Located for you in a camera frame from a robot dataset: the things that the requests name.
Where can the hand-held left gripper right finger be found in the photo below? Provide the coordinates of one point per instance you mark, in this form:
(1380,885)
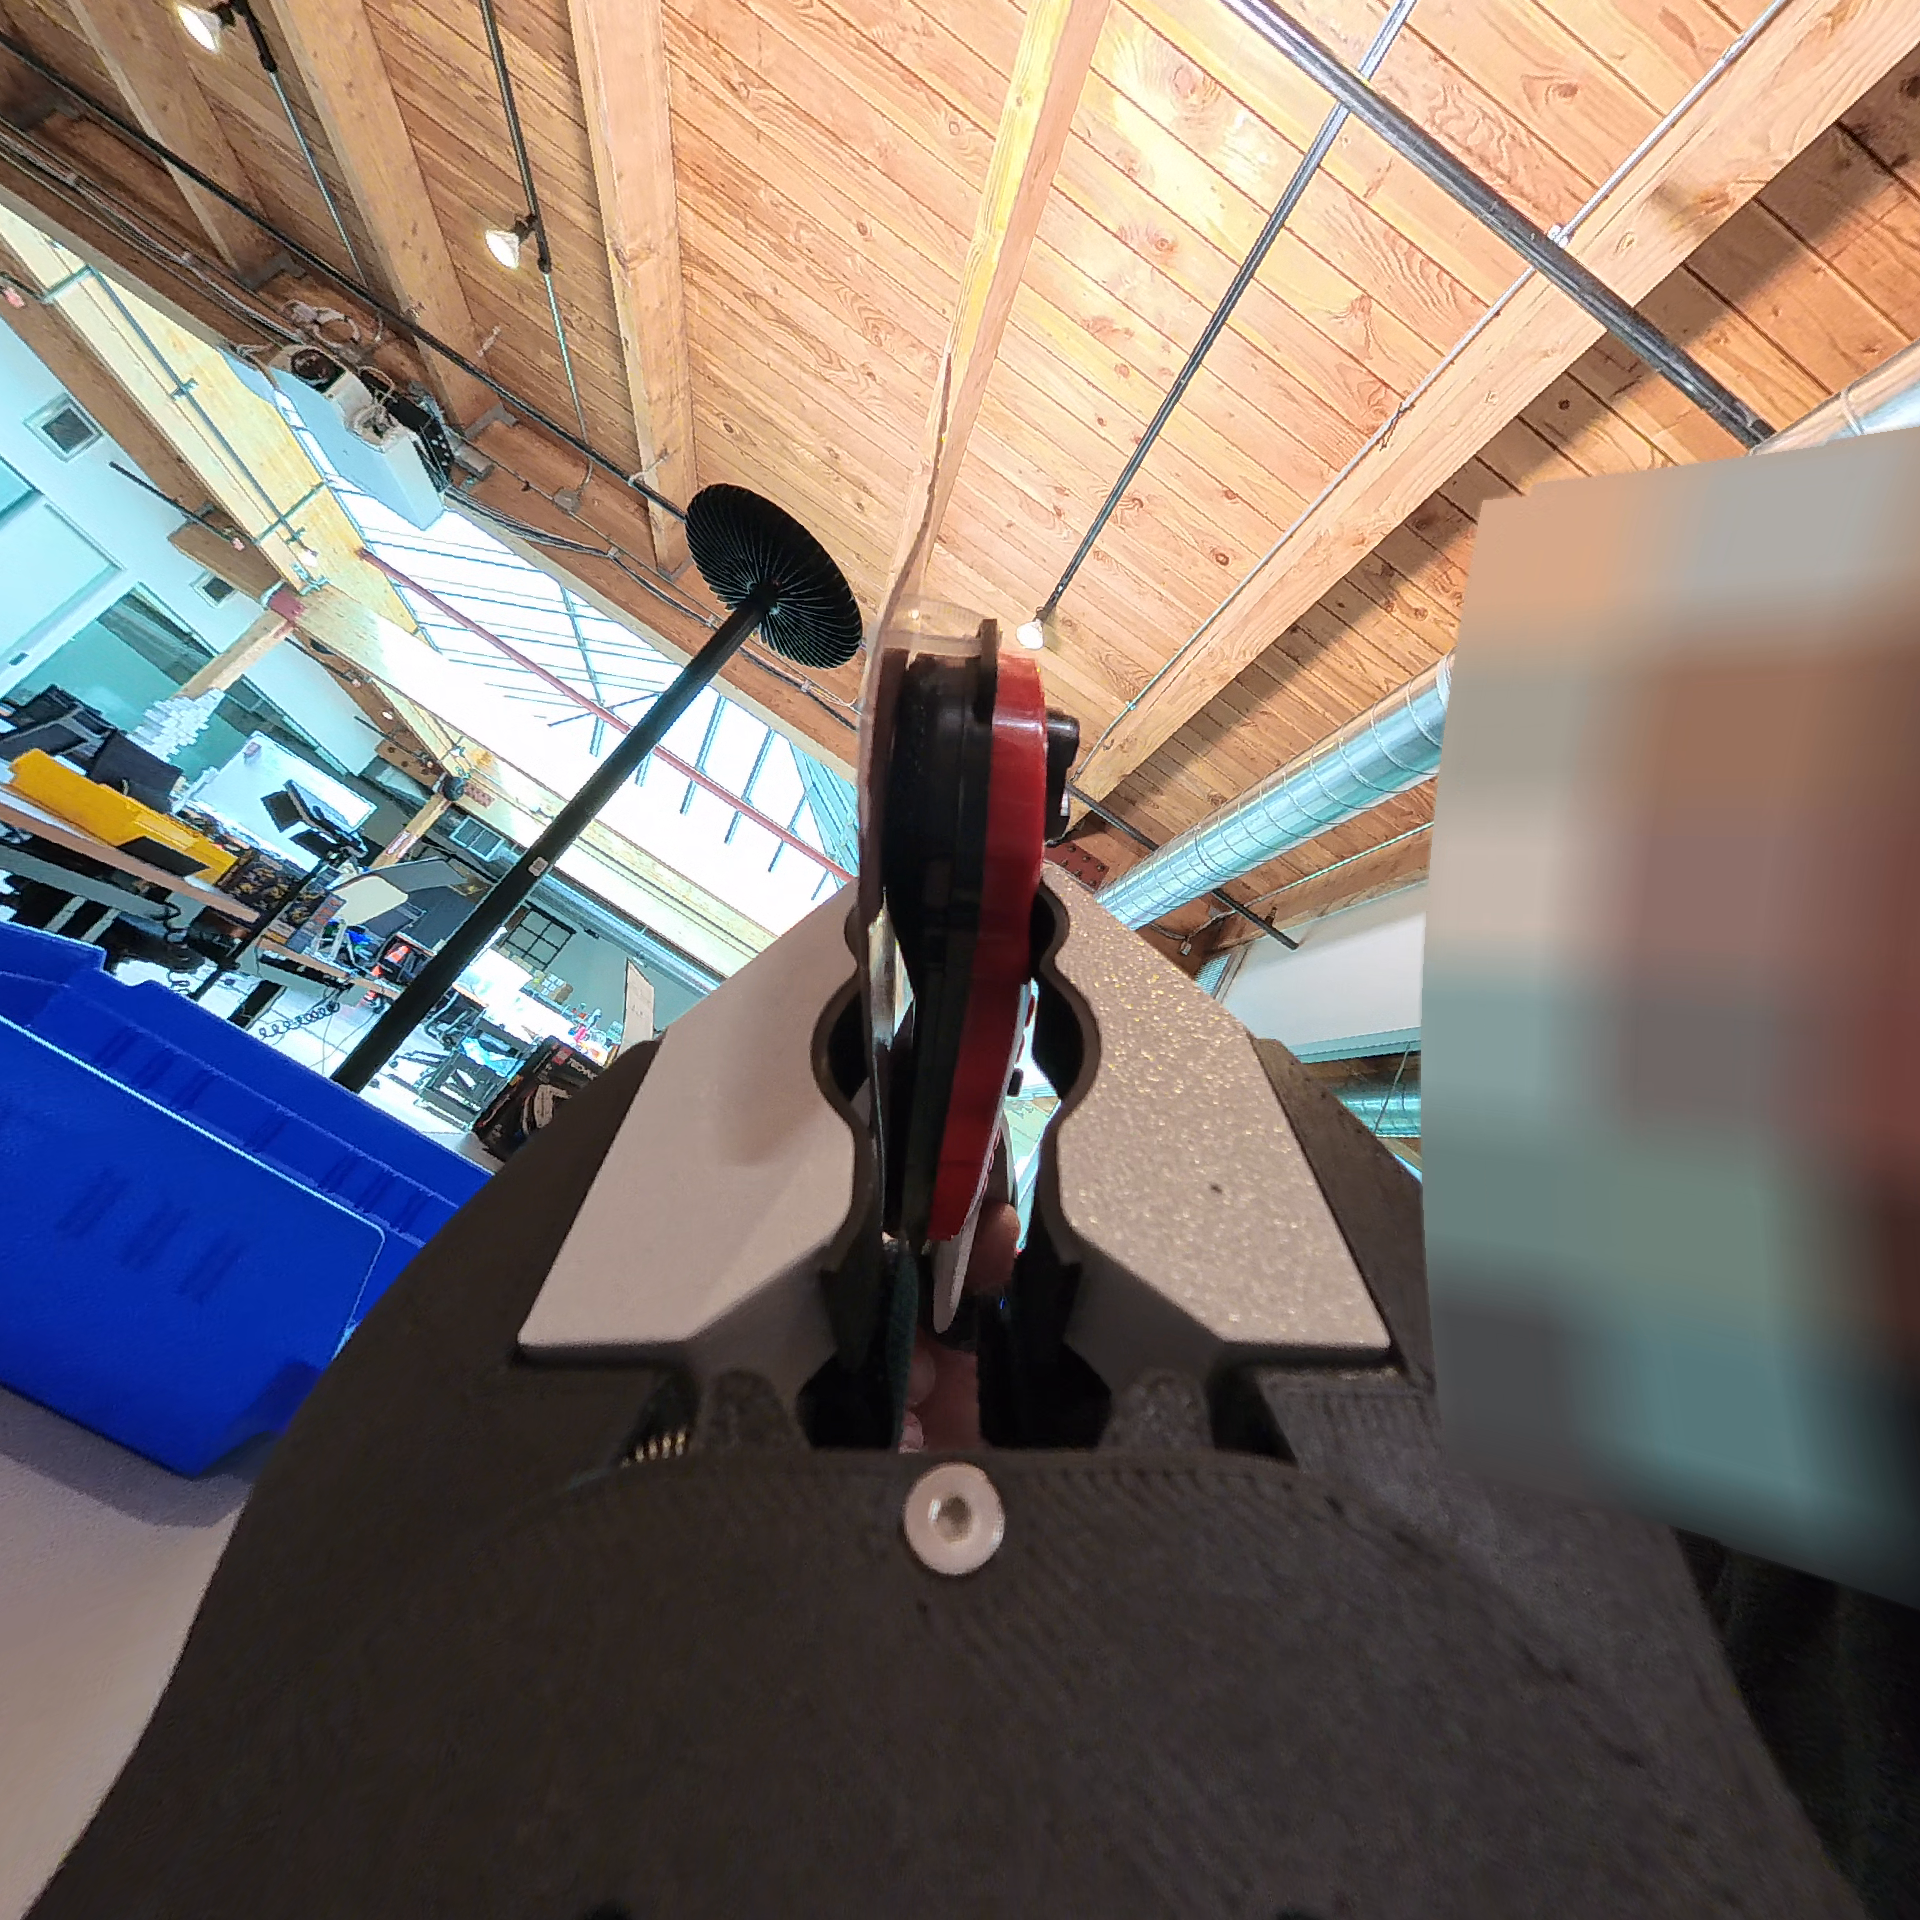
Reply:
(1214,1202)

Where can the blue plastic bin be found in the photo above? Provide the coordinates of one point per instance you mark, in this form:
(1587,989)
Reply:
(182,1245)

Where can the silver ventilation duct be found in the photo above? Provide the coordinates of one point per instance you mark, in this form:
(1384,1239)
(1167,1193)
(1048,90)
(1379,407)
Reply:
(1289,810)

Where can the black track spotlight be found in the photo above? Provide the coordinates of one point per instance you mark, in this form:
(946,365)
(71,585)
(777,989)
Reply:
(510,242)
(194,23)
(1031,629)

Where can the black ceiling pipe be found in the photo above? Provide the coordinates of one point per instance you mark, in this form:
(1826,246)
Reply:
(1499,226)

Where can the person's right hand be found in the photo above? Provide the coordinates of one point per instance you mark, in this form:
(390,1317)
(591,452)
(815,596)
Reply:
(942,1403)

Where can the white ceiling unit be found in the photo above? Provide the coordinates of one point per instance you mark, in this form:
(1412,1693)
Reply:
(359,442)

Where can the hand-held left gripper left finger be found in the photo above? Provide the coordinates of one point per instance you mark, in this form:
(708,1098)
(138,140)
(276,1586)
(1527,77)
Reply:
(690,1202)

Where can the person's black jacket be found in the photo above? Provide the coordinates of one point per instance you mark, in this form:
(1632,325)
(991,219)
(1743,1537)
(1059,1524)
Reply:
(1828,1771)

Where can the black pole with finned disc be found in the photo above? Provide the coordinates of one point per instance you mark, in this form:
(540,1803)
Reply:
(774,570)

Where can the yellow plastic bin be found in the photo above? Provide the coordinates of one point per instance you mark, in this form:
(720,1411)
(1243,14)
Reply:
(119,820)

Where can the black cardboard box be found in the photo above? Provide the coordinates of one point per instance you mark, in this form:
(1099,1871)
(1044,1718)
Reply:
(538,1097)

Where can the red black packaged tool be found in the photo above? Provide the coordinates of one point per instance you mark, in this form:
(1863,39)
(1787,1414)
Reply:
(1004,902)

